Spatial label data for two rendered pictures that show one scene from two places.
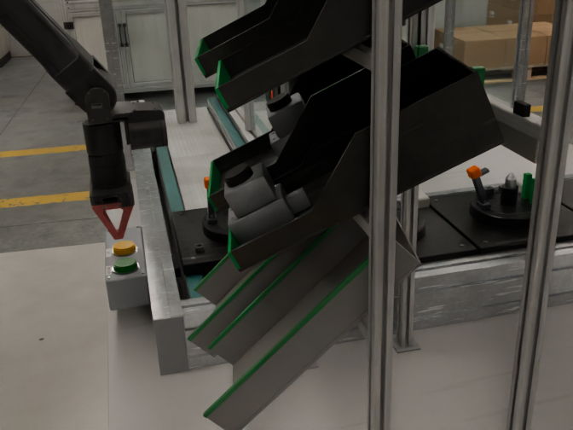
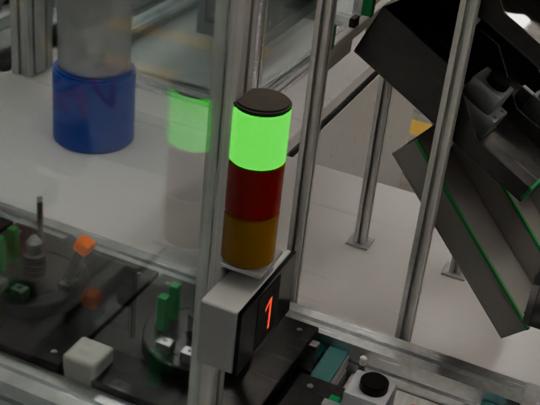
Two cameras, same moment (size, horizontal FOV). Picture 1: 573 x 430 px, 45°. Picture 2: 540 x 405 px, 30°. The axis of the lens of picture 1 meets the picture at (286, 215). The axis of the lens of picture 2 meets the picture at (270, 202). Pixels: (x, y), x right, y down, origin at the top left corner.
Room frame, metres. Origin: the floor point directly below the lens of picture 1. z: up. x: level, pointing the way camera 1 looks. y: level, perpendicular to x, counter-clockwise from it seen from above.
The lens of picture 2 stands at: (1.92, 0.44, 1.76)
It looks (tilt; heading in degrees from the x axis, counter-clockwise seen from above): 30 degrees down; 214
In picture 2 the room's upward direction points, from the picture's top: 6 degrees clockwise
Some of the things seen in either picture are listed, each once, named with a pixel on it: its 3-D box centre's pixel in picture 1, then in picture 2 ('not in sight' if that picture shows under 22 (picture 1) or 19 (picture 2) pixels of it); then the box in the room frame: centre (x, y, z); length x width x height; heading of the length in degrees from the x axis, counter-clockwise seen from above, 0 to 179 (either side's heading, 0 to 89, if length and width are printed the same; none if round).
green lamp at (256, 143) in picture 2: not in sight; (259, 132); (1.29, -0.01, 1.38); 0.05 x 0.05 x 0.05
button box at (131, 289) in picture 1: (126, 264); not in sight; (1.12, 0.30, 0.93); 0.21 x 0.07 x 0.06; 13
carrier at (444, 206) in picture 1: (510, 192); not in sight; (1.19, -0.42, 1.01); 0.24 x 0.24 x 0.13; 13
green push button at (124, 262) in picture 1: (125, 267); not in sight; (1.05, 0.28, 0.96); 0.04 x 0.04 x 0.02
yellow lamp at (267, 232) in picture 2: not in sight; (249, 231); (1.29, -0.01, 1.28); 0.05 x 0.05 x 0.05
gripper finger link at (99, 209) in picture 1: (114, 210); not in sight; (1.05, 0.29, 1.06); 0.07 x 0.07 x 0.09; 13
